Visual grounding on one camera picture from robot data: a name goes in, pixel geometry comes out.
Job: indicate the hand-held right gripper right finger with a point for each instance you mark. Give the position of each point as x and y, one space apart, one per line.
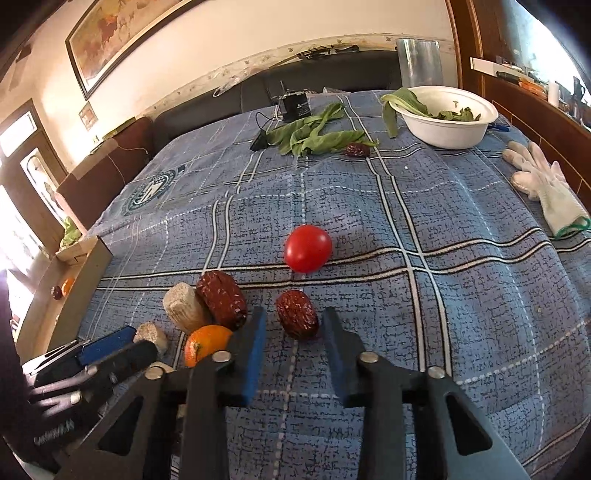
334 364

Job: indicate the green vegetable bunch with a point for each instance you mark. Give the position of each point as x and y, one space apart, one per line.
70 233

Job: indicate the dark red date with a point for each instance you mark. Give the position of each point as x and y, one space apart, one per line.
56 292

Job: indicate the framed wall painting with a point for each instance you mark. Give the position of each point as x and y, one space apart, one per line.
115 34

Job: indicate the small wall picture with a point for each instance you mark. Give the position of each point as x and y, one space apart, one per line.
87 114

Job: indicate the wooden shelf unit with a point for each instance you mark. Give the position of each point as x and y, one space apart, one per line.
521 106

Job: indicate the small black adapter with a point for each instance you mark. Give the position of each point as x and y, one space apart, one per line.
258 141

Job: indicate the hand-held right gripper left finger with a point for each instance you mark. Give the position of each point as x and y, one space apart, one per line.
254 364

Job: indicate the green vegetable leaf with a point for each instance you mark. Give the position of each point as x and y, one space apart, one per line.
337 141
295 131
392 104

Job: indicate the small red date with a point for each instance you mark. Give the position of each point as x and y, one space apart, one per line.
298 314

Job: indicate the black electronic device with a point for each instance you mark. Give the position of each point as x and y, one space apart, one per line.
294 105

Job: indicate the small orange tangerine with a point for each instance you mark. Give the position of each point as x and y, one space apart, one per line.
68 286

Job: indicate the green leaf pieces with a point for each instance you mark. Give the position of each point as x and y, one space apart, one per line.
457 115

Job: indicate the blue plaid blanket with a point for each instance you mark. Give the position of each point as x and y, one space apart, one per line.
415 221

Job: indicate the blue pen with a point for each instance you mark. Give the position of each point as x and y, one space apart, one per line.
498 127

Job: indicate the white work glove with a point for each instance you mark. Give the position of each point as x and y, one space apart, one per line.
547 187

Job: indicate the cardboard box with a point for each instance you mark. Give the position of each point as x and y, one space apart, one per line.
90 272

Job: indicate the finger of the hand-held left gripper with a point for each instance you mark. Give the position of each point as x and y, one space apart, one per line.
107 344
134 355

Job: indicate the wooden door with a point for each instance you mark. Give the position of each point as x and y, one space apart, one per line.
27 184

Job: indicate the large red date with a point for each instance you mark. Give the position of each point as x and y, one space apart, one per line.
220 297

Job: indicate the red tomato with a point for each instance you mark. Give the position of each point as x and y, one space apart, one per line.
308 248

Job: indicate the brown wooden cabinet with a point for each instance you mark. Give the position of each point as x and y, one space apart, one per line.
101 180

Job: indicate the clear plastic roll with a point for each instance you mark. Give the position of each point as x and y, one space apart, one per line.
419 60

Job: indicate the long beige corn cob piece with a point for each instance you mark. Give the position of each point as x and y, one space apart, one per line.
183 307

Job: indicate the white bowl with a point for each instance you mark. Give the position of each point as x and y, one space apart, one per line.
445 131

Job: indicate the short beige corn cob piece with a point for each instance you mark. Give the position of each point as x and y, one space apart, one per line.
150 334

